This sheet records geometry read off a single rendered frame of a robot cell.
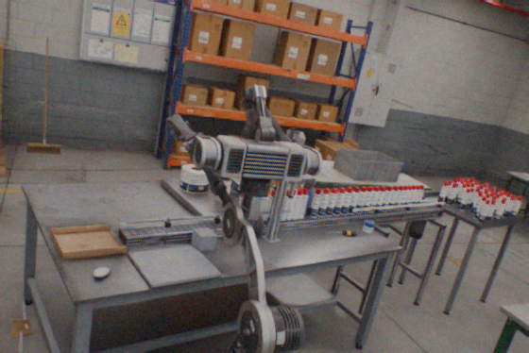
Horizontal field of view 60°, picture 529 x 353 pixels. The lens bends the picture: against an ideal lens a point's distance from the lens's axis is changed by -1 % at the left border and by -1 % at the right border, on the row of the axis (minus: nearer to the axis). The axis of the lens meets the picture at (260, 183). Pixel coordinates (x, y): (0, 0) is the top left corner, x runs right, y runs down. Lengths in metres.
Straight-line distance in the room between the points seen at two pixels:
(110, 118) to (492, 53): 7.30
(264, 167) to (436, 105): 7.79
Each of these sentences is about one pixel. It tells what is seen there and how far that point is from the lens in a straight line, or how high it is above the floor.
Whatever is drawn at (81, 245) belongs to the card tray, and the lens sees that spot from 2.43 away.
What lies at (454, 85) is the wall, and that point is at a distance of 9.82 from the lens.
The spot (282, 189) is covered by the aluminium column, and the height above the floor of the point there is 1.16.
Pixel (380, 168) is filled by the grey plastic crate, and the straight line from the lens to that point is 4.84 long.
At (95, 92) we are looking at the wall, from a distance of 6.92.
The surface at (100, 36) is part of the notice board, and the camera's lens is 6.71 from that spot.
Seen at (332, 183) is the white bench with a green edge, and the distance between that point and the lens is 4.44.
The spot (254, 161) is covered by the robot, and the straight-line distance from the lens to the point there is 1.99.
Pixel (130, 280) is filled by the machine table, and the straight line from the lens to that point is 2.17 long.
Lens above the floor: 1.96
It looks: 17 degrees down
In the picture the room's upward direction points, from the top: 12 degrees clockwise
